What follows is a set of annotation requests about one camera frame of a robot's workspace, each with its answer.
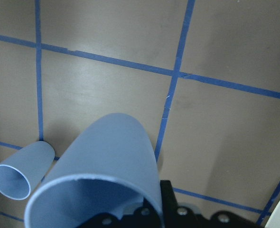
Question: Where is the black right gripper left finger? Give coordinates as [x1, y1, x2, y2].
[78, 198, 162, 228]

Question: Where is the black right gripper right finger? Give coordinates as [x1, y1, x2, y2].
[160, 180, 261, 228]

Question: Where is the blue cup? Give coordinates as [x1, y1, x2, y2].
[24, 113, 163, 228]
[0, 141, 55, 200]

